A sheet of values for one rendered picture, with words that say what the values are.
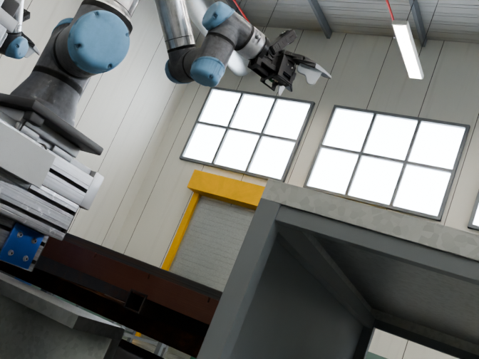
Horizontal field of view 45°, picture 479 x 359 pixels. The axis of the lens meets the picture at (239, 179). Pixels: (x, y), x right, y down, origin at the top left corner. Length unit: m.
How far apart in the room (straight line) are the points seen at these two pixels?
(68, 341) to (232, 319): 0.62
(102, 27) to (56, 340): 0.78
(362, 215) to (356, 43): 11.38
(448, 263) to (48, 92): 0.87
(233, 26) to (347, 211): 0.60
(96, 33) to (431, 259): 0.76
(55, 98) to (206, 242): 10.24
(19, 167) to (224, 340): 0.48
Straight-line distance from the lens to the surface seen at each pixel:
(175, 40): 1.49
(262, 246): 1.03
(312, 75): 1.52
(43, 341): 1.58
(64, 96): 1.33
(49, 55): 1.36
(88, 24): 1.22
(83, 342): 1.51
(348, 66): 12.07
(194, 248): 11.55
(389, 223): 0.99
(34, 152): 1.14
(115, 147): 12.09
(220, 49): 1.39
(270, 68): 1.49
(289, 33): 1.56
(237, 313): 1.02
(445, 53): 11.75
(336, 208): 1.01
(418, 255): 0.98
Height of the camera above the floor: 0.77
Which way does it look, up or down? 14 degrees up
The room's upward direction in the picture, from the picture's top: 22 degrees clockwise
